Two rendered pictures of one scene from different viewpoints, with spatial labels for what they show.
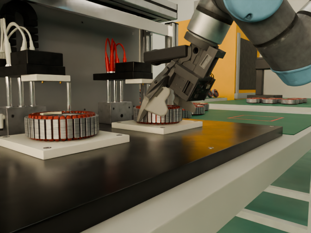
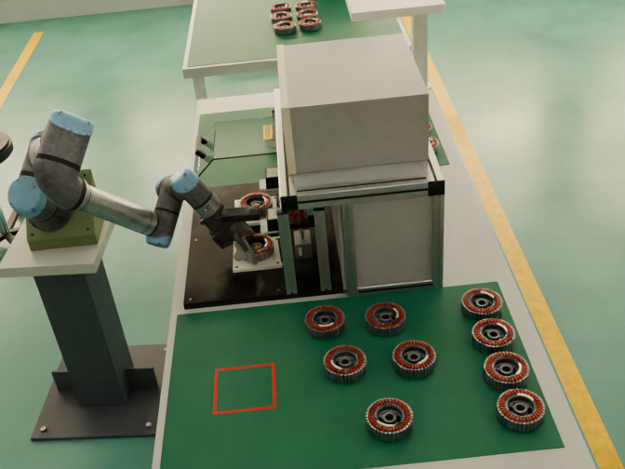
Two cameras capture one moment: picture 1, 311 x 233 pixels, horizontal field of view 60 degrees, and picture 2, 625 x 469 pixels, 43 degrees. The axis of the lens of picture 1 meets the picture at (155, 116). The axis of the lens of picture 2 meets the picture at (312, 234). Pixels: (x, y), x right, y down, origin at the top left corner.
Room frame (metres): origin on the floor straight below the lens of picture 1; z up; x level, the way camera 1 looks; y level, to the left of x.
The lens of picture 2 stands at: (2.27, -1.15, 2.25)
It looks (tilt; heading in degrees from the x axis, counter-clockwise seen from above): 35 degrees down; 140
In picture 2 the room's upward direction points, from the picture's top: 6 degrees counter-clockwise
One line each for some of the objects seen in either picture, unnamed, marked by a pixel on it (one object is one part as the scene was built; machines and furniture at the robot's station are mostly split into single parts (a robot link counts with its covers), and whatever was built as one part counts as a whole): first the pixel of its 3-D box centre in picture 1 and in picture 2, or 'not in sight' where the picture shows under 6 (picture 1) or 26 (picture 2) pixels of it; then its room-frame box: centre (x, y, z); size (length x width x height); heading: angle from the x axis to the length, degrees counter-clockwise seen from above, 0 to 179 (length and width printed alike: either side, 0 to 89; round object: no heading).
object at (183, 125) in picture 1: (158, 124); (257, 254); (0.62, -0.01, 0.78); 0.15 x 0.15 x 0.01; 51
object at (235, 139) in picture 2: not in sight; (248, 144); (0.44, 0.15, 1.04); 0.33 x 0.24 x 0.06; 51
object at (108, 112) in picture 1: (115, 112); (302, 244); (0.71, 0.11, 0.80); 0.07 x 0.05 x 0.06; 141
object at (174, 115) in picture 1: (158, 113); (256, 247); (0.62, -0.01, 0.80); 0.11 x 0.11 x 0.04
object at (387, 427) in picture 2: (197, 106); (389, 419); (1.36, -0.21, 0.77); 0.11 x 0.11 x 0.04
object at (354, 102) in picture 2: not in sight; (348, 100); (0.74, 0.31, 1.22); 0.44 x 0.39 x 0.20; 141
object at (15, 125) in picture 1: (22, 119); not in sight; (0.52, 0.26, 0.80); 0.07 x 0.05 x 0.06; 141
